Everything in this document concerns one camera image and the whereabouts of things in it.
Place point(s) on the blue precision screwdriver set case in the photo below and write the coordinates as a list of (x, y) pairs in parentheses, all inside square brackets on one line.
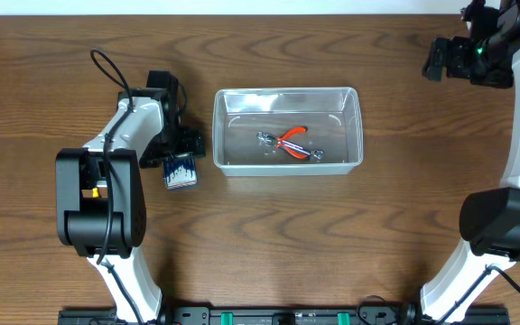
[(179, 173)]

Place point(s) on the black mounting rail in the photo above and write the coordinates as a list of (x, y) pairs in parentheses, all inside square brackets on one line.
[(375, 315)]

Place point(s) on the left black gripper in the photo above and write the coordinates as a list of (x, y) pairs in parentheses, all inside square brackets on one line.
[(188, 143)]

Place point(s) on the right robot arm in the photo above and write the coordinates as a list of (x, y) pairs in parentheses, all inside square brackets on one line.
[(489, 220)]

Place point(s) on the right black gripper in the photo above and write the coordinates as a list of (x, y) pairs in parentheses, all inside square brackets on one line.
[(437, 57)]

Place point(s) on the red handled pliers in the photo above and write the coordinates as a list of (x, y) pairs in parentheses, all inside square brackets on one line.
[(293, 131)]

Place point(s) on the clear plastic container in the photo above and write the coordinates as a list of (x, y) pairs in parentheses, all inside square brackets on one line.
[(332, 116)]

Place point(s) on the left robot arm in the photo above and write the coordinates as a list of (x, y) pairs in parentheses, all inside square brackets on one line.
[(101, 211)]

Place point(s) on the silver combination wrench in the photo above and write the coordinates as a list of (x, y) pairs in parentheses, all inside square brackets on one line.
[(296, 151)]

